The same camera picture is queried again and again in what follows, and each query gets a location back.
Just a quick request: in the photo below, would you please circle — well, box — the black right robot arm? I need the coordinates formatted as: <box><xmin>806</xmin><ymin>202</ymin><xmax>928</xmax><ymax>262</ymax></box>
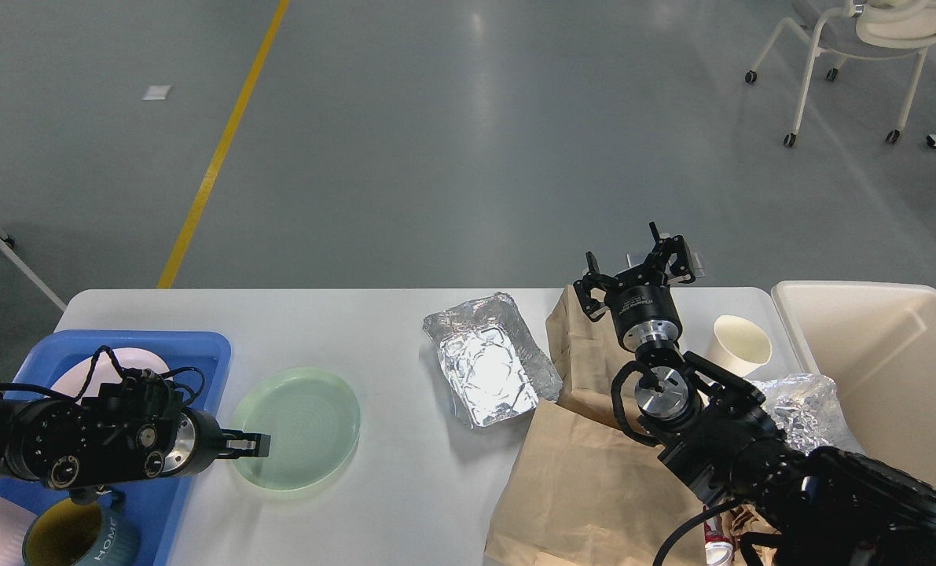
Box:
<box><xmin>572</xmin><ymin>223</ymin><xmax>936</xmax><ymax>565</ymax></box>

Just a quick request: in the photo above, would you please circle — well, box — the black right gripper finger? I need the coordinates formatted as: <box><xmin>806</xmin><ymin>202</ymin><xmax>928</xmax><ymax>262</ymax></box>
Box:
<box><xmin>573</xmin><ymin>251</ymin><xmax>619</xmax><ymax>322</ymax></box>
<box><xmin>623</xmin><ymin>222</ymin><xmax>705</xmax><ymax>287</ymax></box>

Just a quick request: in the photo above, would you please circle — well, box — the pink plate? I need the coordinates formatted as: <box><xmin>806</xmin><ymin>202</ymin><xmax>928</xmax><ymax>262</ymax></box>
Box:
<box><xmin>50</xmin><ymin>347</ymin><xmax>170</xmax><ymax>399</ymax></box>

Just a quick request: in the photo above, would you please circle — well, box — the upright white paper cup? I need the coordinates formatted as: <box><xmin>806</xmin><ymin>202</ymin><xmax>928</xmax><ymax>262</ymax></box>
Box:
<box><xmin>704</xmin><ymin>314</ymin><xmax>773</xmax><ymax>377</ymax></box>

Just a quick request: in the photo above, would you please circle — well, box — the large brown paper bag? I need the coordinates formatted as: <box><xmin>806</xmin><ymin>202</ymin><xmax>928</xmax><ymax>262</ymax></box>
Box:
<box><xmin>483</xmin><ymin>401</ymin><xmax>703</xmax><ymax>565</ymax></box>

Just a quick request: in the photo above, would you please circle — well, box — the blue plastic tray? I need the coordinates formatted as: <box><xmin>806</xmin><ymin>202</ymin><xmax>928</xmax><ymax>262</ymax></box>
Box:
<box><xmin>0</xmin><ymin>330</ymin><xmax>237</xmax><ymax>565</ymax></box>

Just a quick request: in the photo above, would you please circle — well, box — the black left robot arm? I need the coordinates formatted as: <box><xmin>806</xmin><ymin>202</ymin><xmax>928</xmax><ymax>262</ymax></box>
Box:
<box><xmin>0</xmin><ymin>330</ymin><xmax>271</xmax><ymax>504</ymax></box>

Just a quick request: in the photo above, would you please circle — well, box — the small brown paper bag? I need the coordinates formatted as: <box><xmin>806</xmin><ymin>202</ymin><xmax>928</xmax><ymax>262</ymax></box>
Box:
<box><xmin>545</xmin><ymin>285</ymin><xmax>633</xmax><ymax>429</ymax></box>

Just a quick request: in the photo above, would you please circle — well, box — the dark green mug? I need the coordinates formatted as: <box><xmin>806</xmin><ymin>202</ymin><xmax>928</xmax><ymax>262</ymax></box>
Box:
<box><xmin>22</xmin><ymin>491</ymin><xmax>141</xmax><ymax>565</ymax></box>

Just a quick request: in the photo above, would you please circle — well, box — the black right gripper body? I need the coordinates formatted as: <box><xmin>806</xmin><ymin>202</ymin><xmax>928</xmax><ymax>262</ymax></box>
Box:
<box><xmin>605</xmin><ymin>285</ymin><xmax>683</xmax><ymax>352</ymax></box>

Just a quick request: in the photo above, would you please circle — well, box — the red white crushed can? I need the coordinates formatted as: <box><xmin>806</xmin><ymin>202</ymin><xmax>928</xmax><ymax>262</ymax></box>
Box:
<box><xmin>703</xmin><ymin>511</ymin><xmax>735</xmax><ymax>565</ymax></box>

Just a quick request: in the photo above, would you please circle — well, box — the white chair on casters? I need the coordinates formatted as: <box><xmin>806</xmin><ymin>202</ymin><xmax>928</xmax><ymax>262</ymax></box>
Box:
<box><xmin>744</xmin><ymin>1</ymin><xmax>936</xmax><ymax>148</ymax></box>

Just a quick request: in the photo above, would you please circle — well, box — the aluminium foil tray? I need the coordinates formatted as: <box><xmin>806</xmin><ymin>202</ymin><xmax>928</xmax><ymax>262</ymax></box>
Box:
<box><xmin>422</xmin><ymin>292</ymin><xmax>563</xmax><ymax>429</ymax></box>

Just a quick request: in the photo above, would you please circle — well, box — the light green plate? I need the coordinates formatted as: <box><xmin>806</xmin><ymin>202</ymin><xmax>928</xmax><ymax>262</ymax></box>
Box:
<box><xmin>232</xmin><ymin>368</ymin><xmax>362</xmax><ymax>497</ymax></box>

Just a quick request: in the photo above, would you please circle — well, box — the beige plastic bin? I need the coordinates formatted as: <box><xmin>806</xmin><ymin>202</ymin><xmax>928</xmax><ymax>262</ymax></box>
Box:
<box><xmin>772</xmin><ymin>281</ymin><xmax>936</xmax><ymax>488</ymax></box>

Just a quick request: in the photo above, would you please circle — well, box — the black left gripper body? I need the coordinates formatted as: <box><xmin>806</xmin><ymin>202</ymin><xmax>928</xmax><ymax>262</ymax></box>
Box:
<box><xmin>157</xmin><ymin>408</ymin><xmax>224</xmax><ymax>479</ymax></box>

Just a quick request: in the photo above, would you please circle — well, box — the crumpled brown paper ball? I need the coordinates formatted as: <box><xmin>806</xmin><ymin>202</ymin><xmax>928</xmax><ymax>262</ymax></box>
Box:
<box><xmin>719</xmin><ymin>504</ymin><xmax>780</xmax><ymax>565</ymax></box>

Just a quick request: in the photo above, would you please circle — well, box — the white frame with caster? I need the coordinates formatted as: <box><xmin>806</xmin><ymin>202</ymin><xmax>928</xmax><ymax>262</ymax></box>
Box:
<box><xmin>0</xmin><ymin>226</ymin><xmax>68</xmax><ymax>312</ymax></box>

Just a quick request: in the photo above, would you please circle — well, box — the crumpled foil tray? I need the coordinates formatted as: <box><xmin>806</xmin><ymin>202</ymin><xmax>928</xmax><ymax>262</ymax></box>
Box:
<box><xmin>749</xmin><ymin>373</ymin><xmax>865</xmax><ymax>454</ymax></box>

